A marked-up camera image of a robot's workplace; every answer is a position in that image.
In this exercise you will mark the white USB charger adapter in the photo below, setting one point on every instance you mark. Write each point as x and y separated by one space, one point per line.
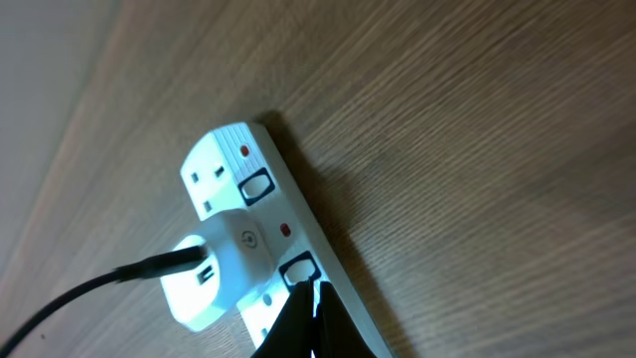
237 268

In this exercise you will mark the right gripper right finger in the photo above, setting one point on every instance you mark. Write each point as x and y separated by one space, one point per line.
335 333

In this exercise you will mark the white power strip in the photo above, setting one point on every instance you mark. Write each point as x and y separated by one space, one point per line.
238 166

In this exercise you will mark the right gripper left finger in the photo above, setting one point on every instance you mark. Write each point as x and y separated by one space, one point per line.
290 335

